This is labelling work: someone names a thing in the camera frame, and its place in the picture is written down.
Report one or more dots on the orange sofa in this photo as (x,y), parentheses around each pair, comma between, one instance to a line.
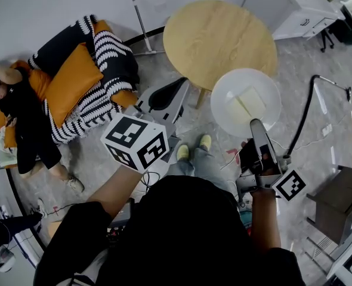
(38,82)

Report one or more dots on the light wooden board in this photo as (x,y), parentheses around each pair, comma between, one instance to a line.
(55,229)

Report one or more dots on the white cabinet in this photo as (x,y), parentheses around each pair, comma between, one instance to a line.
(283,7)

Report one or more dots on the person's left yellow shoe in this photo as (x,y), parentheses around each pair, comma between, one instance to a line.
(182,152)

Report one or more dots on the orange cushion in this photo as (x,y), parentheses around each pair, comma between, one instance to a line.
(71,85)

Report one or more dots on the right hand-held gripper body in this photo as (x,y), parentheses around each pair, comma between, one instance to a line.
(289,186)

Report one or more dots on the dark wooden stool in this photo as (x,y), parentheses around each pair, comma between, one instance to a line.
(340,201)

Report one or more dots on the black and white striped blanket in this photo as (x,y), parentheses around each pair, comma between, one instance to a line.
(110,46)

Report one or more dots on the person's right yellow shoe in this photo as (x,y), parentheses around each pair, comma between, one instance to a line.
(206,141)

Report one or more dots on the white round plate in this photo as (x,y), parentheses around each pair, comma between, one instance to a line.
(229,82)

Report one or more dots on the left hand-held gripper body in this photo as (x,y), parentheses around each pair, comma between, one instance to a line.
(134,144)

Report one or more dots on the black office chair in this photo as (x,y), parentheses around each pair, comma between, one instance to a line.
(326,40)

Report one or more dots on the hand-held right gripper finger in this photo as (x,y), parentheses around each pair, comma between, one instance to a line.
(259,133)

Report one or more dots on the white floor mop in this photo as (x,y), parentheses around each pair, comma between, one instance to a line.
(141,22)

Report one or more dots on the pale yellow food slices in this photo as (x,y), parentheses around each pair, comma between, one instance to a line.
(247,103)

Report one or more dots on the person's grey jeans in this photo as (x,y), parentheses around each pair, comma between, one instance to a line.
(206,165)

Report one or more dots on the person's black shirt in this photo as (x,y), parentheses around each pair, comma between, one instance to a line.
(188,237)

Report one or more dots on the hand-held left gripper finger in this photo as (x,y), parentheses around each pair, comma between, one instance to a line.
(177,106)
(149,100)

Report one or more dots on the person's right forearm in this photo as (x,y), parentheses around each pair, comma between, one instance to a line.
(265,222)

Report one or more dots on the person's left forearm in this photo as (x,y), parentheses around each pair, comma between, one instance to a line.
(116,192)

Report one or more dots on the round wooden table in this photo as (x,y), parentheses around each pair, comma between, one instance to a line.
(211,40)

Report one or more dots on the black equipment case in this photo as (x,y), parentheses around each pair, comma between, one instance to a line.
(122,219)

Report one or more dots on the person's yellow shoe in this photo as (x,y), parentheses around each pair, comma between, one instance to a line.
(182,152)
(206,141)

